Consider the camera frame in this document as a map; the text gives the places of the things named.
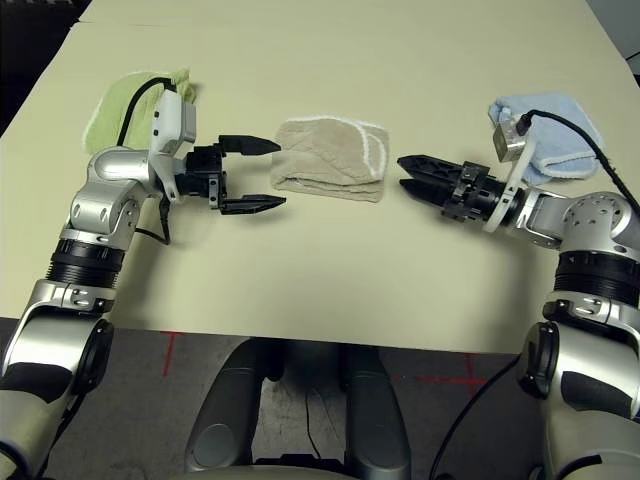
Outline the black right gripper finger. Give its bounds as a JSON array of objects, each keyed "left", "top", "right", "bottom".
[
  {"left": 397, "top": 155, "right": 467, "bottom": 187},
  {"left": 398, "top": 179, "right": 457, "bottom": 209}
]

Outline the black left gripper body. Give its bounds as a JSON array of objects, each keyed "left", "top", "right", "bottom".
[{"left": 175, "top": 144, "right": 229, "bottom": 210}]

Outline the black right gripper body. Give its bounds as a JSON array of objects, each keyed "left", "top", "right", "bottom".
[{"left": 441, "top": 160, "right": 511, "bottom": 227}]

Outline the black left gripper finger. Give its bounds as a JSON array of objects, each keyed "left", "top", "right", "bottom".
[
  {"left": 218, "top": 134, "right": 283, "bottom": 157},
  {"left": 219, "top": 194, "right": 288, "bottom": 216}
]

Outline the beige towel with white trim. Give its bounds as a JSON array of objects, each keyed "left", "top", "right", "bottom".
[{"left": 269, "top": 115, "right": 390, "bottom": 205}]

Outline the light blue folded towel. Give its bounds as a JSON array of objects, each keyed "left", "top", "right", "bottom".
[{"left": 487, "top": 91, "right": 606, "bottom": 187}]

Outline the green folded towel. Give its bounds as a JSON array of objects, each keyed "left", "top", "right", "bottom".
[{"left": 82, "top": 66, "right": 200, "bottom": 155}]

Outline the grey robot left leg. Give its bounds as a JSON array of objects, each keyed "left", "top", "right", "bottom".
[{"left": 185, "top": 338, "right": 274, "bottom": 474}]

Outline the grey robot leg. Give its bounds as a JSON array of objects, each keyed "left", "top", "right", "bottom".
[
  {"left": 185, "top": 338, "right": 274, "bottom": 474},
  {"left": 344, "top": 344, "right": 412, "bottom": 480}
]

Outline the grey robot right leg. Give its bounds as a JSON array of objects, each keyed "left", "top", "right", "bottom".
[{"left": 344, "top": 344, "right": 412, "bottom": 480}]

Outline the grey robot waist housing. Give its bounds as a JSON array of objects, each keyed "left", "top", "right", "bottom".
[{"left": 199, "top": 452, "right": 371, "bottom": 480}]

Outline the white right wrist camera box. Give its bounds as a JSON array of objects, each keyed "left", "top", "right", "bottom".
[{"left": 483, "top": 110, "right": 536, "bottom": 234}]

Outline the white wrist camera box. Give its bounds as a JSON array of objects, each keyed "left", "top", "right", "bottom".
[
  {"left": 483, "top": 110, "right": 536, "bottom": 234},
  {"left": 147, "top": 88, "right": 199, "bottom": 203}
]

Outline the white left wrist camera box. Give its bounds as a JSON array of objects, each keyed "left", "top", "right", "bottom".
[{"left": 147, "top": 88, "right": 199, "bottom": 203}]

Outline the black left wrist camera cable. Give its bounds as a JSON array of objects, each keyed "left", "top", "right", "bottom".
[{"left": 117, "top": 77, "right": 176, "bottom": 246}]

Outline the black post under table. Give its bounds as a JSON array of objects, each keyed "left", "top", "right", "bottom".
[{"left": 338, "top": 344, "right": 354, "bottom": 394}]

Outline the thin black floor cable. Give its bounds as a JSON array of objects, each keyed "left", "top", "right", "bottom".
[{"left": 304, "top": 389, "right": 326, "bottom": 459}]

